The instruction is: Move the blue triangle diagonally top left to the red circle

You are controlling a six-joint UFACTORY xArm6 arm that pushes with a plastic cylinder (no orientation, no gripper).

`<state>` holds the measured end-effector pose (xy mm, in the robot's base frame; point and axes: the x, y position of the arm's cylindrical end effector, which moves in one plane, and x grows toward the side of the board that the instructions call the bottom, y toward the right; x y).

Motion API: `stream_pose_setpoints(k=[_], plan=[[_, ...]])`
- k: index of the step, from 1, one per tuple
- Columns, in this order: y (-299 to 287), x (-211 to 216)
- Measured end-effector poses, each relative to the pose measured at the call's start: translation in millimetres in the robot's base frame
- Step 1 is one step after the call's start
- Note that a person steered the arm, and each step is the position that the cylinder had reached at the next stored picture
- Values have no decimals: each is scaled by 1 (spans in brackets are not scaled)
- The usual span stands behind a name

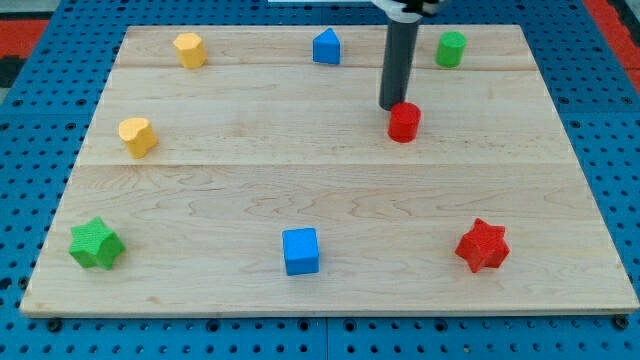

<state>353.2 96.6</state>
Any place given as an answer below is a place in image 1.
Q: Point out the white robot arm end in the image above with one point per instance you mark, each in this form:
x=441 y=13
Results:
x=410 y=11

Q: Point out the blue triangle block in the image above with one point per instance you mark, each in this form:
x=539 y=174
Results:
x=326 y=48

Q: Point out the blue cube block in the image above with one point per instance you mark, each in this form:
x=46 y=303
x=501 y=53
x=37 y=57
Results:
x=300 y=251

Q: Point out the wooden board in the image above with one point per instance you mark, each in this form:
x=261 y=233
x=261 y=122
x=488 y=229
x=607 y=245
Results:
x=261 y=139

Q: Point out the red cylinder block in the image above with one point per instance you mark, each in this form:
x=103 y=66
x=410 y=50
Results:
x=404 y=122

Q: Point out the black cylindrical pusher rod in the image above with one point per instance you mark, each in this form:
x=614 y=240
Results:
x=397 y=63

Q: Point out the red star block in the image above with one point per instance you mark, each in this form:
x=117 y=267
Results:
x=483 y=246

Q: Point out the green cylinder block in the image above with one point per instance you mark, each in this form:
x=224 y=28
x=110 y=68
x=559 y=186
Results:
x=451 y=47

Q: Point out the yellow hexagon block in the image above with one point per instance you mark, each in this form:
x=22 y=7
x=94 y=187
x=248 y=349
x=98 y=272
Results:
x=190 y=50

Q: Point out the yellow heart block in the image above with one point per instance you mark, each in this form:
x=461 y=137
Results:
x=138 y=136

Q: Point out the green star block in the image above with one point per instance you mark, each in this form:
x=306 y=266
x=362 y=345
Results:
x=95 y=245

